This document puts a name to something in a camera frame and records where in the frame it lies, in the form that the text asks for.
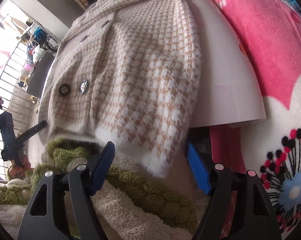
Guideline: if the beige houndstooth knit coat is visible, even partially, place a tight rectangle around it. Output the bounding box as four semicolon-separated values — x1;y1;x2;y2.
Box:
38;0;201;177

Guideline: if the person's left hand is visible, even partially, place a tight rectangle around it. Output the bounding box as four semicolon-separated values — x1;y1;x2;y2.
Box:
8;155;32;180

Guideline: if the dark grey cabinet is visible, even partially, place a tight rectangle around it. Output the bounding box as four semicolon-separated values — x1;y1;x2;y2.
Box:
26;53;54;98

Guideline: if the pale pink printed bedsheet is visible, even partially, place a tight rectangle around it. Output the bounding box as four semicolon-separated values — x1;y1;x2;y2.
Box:
186;0;266;127

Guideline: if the bicycle with blue bag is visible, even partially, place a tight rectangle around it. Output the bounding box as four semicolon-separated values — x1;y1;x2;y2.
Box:
28;27;58;53

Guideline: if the pink fleece floral blanket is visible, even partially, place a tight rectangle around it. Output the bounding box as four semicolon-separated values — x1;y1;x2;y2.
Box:
208;0;301;239

